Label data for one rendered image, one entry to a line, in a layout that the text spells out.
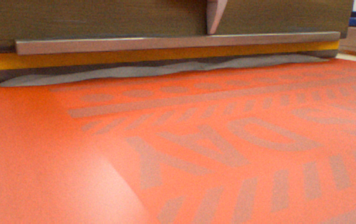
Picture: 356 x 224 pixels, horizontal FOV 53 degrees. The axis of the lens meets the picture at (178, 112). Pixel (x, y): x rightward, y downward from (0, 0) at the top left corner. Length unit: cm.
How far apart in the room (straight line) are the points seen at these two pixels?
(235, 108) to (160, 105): 5
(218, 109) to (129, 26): 13
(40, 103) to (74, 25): 9
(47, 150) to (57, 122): 4
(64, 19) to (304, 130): 20
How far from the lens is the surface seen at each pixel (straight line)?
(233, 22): 37
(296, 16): 43
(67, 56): 31
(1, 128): 20
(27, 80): 31
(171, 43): 32
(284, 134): 18
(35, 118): 21
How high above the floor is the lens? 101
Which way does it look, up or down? 16 degrees down
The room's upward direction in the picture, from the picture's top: 1 degrees clockwise
